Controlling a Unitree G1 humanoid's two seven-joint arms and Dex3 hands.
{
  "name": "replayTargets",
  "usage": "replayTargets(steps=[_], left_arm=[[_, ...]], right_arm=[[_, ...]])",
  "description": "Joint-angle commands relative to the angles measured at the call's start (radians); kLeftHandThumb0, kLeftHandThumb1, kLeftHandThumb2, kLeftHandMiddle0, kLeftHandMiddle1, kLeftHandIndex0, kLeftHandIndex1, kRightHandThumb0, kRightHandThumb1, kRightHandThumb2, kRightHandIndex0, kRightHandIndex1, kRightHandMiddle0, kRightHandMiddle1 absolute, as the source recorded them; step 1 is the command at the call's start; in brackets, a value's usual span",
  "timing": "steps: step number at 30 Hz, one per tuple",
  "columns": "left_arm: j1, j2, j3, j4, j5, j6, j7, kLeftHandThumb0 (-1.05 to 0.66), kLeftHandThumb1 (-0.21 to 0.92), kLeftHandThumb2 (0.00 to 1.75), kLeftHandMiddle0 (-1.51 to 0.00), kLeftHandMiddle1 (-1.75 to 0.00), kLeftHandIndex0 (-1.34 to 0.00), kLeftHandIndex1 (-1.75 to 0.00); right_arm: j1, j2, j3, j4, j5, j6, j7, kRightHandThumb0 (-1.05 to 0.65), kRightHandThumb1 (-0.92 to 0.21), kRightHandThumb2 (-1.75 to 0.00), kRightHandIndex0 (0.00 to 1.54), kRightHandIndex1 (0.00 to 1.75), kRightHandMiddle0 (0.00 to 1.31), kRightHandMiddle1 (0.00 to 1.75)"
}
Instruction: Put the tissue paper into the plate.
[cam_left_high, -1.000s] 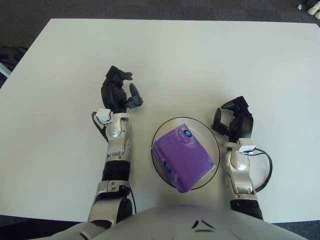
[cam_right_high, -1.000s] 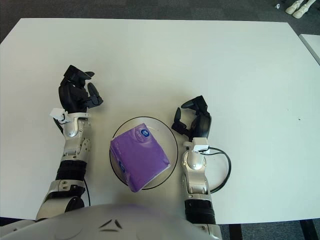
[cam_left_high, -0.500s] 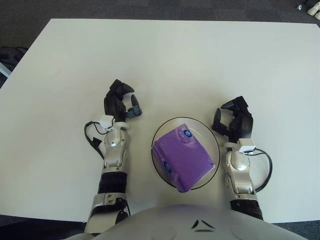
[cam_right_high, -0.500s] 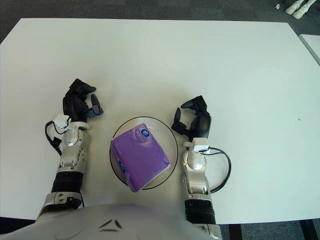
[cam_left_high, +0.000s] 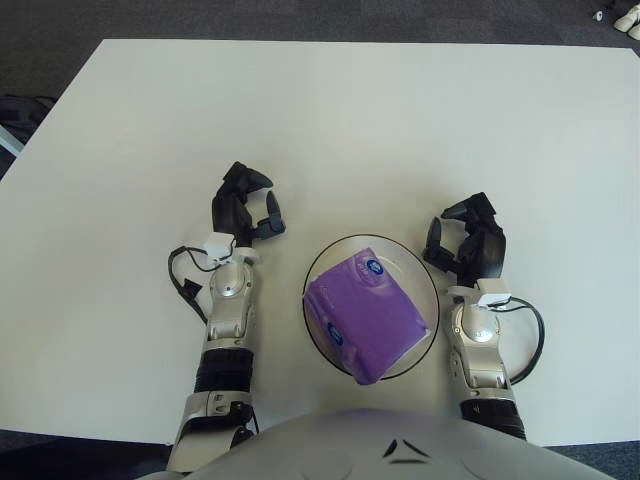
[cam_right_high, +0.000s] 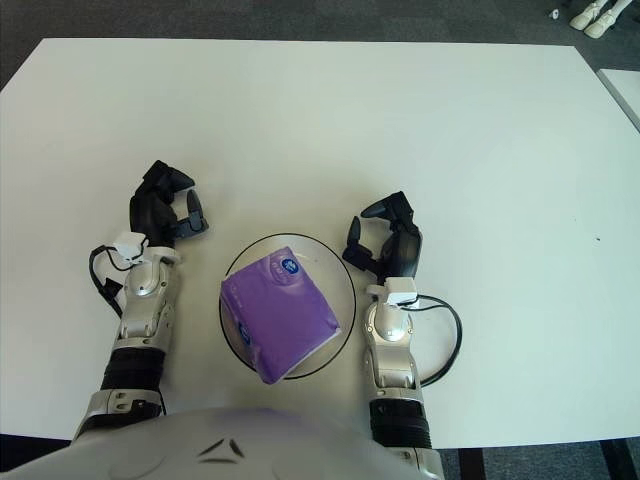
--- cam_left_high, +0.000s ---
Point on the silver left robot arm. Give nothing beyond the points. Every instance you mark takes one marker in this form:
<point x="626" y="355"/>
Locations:
<point x="230" y="310"/>

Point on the white plate with black rim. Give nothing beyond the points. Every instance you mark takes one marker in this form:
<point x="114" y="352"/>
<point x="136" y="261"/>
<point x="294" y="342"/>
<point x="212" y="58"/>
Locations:
<point x="405" y="260"/>

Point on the black bag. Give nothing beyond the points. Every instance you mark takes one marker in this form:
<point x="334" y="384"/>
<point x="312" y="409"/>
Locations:
<point x="22" y="112"/>

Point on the white panel with blue edge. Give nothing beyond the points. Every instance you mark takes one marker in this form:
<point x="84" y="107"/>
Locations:
<point x="9" y="140"/>

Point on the purple tissue paper pack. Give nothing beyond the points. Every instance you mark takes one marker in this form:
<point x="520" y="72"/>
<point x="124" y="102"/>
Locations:
<point x="365" y="320"/>

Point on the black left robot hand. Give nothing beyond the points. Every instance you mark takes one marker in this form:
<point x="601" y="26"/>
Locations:
<point x="227" y="210"/>

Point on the small white round object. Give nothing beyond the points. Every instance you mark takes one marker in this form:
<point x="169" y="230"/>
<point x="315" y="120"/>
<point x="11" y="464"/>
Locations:
<point x="598" y="15"/>

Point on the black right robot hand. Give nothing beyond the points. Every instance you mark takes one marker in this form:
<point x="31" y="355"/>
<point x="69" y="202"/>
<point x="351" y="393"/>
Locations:
<point x="487" y="250"/>

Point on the grey robot torso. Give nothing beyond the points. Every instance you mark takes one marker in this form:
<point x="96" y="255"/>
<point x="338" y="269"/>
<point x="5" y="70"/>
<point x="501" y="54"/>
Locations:
<point x="325" y="450"/>

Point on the white robot foot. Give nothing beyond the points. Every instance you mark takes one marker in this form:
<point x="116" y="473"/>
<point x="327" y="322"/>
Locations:
<point x="635" y="32"/>
<point x="625" y="21"/>

